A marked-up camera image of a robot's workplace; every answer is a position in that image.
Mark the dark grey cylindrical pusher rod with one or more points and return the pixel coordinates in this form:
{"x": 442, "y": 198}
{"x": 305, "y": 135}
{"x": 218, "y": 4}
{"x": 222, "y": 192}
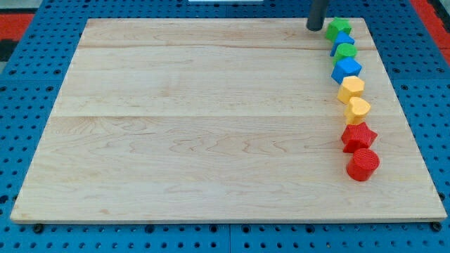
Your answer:
{"x": 317, "y": 14}

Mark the green star block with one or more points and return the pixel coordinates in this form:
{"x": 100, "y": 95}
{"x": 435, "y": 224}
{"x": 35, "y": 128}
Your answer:
{"x": 336, "y": 26}

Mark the red star block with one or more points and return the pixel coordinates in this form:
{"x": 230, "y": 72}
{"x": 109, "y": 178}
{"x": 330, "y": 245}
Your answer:
{"x": 357, "y": 136}

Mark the blue triangle block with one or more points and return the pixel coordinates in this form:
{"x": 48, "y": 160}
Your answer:
{"x": 341, "y": 38}

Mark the green cylinder block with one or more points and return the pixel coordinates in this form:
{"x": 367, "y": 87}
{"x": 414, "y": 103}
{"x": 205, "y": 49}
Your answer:
{"x": 344, "y": 50}

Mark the blue cube block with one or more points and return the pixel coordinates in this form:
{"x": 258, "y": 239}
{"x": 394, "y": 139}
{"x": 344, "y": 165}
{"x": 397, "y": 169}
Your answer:
{"x": 345, "y": 68}

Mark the yellow hexagon block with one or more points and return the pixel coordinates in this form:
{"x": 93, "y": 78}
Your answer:
{"x": 351, "y": 86}

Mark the yellow heart block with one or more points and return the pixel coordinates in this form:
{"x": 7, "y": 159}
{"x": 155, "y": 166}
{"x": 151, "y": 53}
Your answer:
{"x": 356, "y": 110}

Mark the red cylinder block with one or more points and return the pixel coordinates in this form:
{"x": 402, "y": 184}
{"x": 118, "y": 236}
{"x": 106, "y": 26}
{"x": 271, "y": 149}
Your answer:
{"x": 363, "y": 163}

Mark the light wooden board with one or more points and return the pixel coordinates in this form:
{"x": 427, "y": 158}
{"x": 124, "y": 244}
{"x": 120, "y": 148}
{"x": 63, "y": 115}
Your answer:
{"x": 218, "y": 121}

